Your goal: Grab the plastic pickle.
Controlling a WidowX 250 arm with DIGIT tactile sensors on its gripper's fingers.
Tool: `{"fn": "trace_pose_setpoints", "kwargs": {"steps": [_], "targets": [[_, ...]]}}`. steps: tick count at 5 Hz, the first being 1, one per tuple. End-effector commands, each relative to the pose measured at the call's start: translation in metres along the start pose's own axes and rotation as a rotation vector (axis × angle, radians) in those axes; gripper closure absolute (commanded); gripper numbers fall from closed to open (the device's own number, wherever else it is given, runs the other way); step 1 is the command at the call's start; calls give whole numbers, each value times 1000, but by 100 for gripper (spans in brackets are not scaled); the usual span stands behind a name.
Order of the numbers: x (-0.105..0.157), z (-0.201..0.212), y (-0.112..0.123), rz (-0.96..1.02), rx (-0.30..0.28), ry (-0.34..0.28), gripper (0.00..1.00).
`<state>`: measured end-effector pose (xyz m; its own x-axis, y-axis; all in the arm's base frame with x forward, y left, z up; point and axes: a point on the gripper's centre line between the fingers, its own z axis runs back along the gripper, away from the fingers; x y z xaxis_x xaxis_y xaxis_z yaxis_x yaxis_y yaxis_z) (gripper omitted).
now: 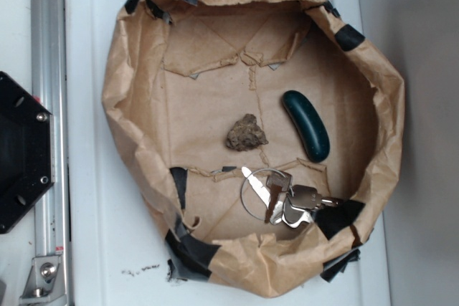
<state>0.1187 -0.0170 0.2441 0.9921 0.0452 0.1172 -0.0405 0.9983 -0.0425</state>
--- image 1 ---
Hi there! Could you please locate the dark green plastic pickle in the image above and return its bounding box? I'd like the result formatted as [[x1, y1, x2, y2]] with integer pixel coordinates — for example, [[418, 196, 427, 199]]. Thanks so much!
[[282, 90, 331, 163]]

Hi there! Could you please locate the brown rough rock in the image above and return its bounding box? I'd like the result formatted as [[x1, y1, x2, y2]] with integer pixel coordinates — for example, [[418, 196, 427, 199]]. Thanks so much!
[[226, 114, 268, 151]]

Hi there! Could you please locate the brown paper bag tray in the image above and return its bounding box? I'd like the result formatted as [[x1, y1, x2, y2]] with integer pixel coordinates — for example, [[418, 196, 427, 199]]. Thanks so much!
[[102, 0, 405, 297]]

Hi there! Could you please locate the silver flat key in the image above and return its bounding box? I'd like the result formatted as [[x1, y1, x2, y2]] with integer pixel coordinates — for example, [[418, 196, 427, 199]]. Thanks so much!
[[242, 166, 270, 207]]

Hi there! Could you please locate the brown rusty key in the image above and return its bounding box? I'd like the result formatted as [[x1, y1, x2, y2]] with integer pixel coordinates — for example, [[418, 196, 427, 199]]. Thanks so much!
[[265, 172, 291, 224]]

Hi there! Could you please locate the silver key bunch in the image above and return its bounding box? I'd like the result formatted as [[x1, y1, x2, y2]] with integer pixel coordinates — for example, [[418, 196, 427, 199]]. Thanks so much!
[[270, 184, 344, 229]]

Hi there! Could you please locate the white plastic board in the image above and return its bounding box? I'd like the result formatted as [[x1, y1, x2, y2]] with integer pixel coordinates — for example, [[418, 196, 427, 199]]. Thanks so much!
[[65, 0, 390, 305]]

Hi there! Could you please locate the thin metal key ring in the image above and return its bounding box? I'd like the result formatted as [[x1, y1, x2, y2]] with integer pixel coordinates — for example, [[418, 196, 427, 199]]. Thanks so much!
[[240, 167, 292, 219]]

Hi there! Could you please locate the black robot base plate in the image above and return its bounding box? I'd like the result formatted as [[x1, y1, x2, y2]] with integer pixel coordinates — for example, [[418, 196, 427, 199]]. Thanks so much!
[[1, 72, 54, 234]]

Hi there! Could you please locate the aluminium extrusion rail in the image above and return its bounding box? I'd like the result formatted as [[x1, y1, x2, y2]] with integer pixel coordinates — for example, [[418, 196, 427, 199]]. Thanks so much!
[[31, 0, 73, 305]]

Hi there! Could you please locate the metal corner bracket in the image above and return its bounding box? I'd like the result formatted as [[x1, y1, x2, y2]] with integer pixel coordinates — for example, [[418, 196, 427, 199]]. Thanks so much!
[[19, 255, 68, 305]]

